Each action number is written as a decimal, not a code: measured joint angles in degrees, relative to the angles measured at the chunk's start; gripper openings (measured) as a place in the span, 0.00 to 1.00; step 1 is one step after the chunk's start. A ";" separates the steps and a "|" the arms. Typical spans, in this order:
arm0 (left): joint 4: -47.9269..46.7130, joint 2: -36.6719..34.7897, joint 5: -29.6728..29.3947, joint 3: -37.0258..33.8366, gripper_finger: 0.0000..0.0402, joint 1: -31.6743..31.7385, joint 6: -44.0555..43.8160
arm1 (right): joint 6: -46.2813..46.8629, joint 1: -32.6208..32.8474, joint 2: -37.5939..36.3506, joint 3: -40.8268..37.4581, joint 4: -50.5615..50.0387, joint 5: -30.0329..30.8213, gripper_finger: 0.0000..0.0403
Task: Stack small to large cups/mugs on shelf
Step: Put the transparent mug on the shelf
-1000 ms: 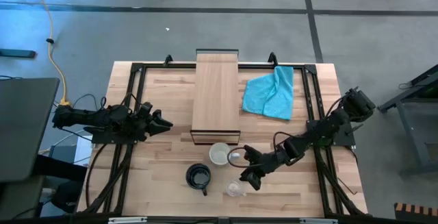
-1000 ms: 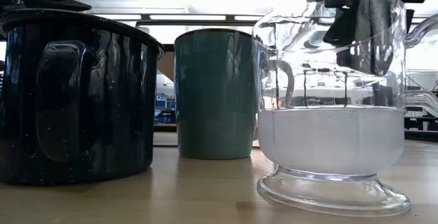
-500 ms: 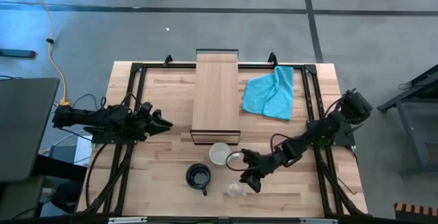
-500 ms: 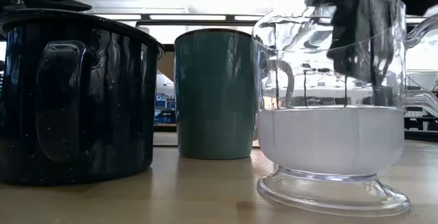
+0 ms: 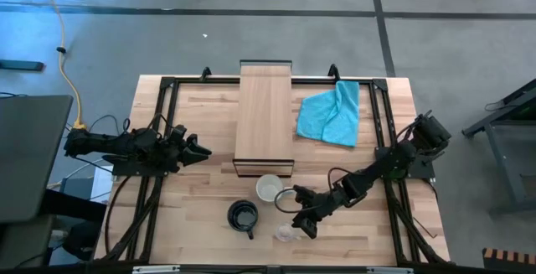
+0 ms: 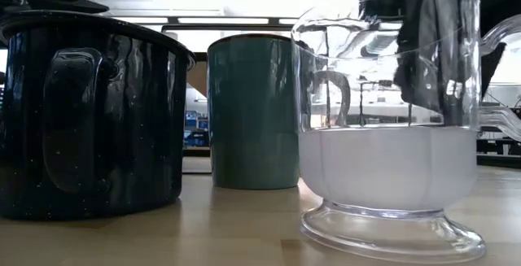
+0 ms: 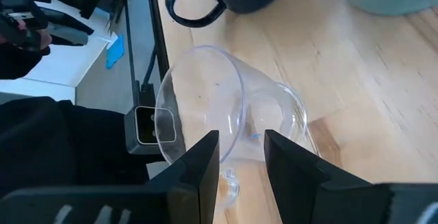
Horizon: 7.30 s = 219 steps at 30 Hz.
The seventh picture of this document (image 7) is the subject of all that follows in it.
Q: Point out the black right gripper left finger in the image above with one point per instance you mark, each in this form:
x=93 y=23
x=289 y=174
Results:
x=191 y=189

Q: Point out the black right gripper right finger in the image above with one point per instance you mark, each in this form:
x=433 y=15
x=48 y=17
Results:
x=308 y=189

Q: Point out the clear plastic cup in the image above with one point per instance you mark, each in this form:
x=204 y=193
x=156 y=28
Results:
x=205 y=97

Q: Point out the person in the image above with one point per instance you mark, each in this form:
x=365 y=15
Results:
x=51 y=142

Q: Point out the blue rag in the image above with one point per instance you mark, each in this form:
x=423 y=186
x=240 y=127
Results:
x=114 y=52

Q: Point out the white desk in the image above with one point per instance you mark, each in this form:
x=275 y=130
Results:
x=68 y=63

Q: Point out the black table-level camera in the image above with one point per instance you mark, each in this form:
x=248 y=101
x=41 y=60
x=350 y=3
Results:
x=140 y=131

